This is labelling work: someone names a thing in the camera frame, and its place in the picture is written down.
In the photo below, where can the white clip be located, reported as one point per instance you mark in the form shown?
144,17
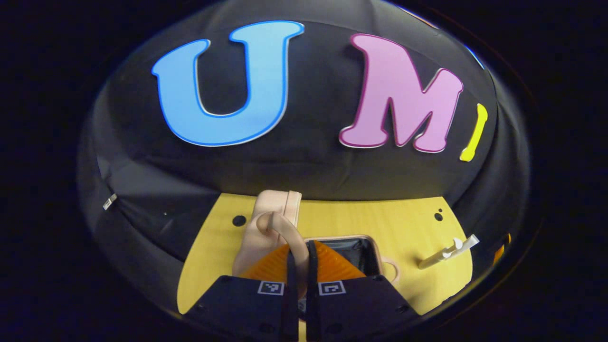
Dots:
109,201

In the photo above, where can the small pink suitcase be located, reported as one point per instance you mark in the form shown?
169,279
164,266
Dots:
273,204

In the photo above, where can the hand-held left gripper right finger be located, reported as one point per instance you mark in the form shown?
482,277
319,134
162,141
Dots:
312,308

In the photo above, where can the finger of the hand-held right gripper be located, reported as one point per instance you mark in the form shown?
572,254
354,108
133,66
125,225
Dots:
498,254

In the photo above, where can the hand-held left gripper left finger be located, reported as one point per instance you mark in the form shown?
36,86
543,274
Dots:
291,308

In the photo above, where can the black backdrop cloth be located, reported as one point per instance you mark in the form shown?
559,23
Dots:
308,161

